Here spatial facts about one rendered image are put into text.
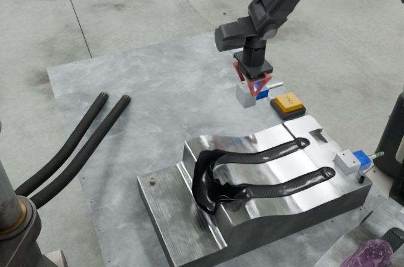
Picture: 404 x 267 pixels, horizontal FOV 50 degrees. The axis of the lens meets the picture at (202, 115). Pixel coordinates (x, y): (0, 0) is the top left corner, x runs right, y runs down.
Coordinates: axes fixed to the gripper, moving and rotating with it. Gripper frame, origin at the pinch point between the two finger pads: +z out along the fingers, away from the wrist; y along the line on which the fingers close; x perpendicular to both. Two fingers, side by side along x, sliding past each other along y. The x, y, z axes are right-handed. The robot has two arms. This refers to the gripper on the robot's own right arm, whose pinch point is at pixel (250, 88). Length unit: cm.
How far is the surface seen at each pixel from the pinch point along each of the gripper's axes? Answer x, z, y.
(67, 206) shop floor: -58, 94, -57
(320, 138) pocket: 13.1, 9.1, 16.6
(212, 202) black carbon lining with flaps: -22.7, 7.7, 24.9
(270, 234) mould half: -13.4, 11.2, 35.8
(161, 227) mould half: -35.5, 8.8, 25.8
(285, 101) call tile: 14.5, 11.7, -2.2
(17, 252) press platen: -62, -8, 32
